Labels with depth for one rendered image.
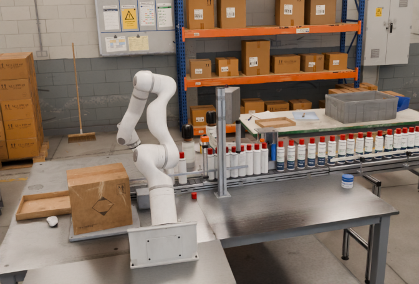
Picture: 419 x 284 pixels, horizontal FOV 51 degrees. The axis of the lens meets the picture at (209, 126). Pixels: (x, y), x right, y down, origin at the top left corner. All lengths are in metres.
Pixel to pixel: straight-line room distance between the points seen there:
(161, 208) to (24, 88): 3.99
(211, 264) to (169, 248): 0.20
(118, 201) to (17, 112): 3.71
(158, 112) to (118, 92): 4.98
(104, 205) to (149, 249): 0.42
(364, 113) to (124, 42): 3.89
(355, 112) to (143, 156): 2.78
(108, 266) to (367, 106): 3.14
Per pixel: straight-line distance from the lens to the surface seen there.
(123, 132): 2.52
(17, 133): 5.96
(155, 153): 2.14
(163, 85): 2.28
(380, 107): 4.62
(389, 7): 7.84
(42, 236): 2.48
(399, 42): 7.99
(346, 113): 4.44
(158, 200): 2.08
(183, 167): 2.72
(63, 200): 2.85
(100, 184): 2.29
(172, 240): 2.04
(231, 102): 2.52
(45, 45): 7.19
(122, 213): 2.37
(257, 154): 2.84
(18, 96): 5.85
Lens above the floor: 1.97
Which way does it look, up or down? 16 degrees down
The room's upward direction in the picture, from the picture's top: 2 degrees counter-clockwise
